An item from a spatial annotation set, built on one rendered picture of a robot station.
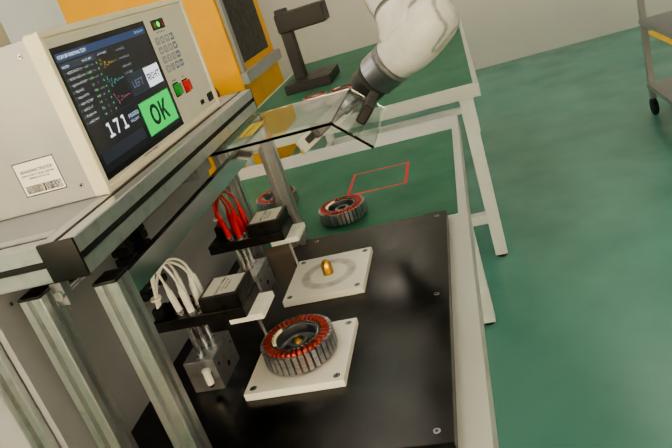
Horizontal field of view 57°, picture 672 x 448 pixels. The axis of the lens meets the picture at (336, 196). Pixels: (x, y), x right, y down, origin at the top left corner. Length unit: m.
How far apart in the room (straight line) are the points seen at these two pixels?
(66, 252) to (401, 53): 0.73
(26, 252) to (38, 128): 0.18
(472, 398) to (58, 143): 0.60
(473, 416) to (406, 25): 0.70
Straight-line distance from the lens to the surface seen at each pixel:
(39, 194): 0.88
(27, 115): 0.84
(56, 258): 0.72
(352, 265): 1.15
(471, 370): 0.88
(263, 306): 0.91
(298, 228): 1.13
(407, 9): 1.20
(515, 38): 6.18
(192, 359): 0.98
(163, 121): 0.99
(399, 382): 0.86
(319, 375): 0.90
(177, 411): 0.80
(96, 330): 0.96
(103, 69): 0.89
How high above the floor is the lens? 1.29
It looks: 19 degrees down
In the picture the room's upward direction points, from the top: 18 degrees counter-clockwise
